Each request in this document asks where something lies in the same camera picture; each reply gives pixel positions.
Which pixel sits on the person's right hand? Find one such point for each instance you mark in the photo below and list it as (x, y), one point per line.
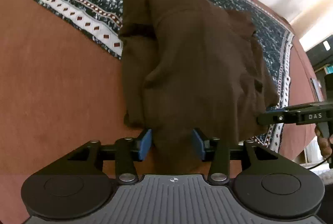
(325, 147)

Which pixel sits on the dark shelf unit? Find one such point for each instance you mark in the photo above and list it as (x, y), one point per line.
(320, 57)

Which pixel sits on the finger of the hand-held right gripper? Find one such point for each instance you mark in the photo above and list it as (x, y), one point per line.
(275, 118)
(273, 110)

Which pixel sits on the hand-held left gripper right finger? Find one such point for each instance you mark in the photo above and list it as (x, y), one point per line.
(198, 144)

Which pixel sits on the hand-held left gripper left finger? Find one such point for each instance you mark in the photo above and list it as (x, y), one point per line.
(145, 145)

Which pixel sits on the dark brown garment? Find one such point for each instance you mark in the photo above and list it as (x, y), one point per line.
(195, 70)

